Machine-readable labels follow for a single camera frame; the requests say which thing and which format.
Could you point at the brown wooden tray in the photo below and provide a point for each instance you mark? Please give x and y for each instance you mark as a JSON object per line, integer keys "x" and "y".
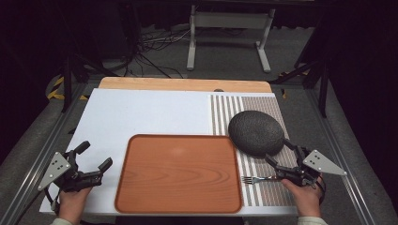
{"x": 178, "y": 175}

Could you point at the striped beige placemat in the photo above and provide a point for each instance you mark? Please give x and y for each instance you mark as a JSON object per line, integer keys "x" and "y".
{"x": 269, "y": 193}

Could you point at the yellow black hazard tape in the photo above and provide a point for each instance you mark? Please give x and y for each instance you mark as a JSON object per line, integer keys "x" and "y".
{"x": 56, "y": 90}

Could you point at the person's left hand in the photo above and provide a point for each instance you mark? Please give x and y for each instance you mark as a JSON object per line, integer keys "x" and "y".
{"x": 72, "y": 204}

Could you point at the silver metal fork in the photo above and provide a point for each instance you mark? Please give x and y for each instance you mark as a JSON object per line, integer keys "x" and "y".
{"x": 253, "y": 180}

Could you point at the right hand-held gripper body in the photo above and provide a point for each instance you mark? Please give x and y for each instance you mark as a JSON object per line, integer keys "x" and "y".
{"x": 317, "y": 162}

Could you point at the white table board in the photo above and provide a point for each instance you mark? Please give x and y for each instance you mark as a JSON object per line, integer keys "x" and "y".
{"x": 150, "y": 112}

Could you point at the aluminium frame rail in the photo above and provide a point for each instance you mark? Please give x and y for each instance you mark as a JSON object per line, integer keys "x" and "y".
{"x": 347, "y": 150}
{"x": 37, "y": 159}

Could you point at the dark speckled oval plate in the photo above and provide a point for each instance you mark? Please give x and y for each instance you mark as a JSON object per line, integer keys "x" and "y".
{"x": 256, "y": 132}

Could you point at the black metal stand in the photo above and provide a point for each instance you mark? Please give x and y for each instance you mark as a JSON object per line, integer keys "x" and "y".
{"x": 67, "y": 84}
{"x": 324, "y": 87}

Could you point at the person's right hand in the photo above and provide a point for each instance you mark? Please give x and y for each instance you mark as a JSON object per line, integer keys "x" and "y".
{"x": 306, "y": 200}

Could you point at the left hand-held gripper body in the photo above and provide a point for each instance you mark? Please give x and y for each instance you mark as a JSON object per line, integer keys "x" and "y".
{"x": 78, "y": 181}

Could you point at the white metal stand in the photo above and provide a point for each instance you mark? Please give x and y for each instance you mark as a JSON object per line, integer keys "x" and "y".
{"x": 233, "y": 20}

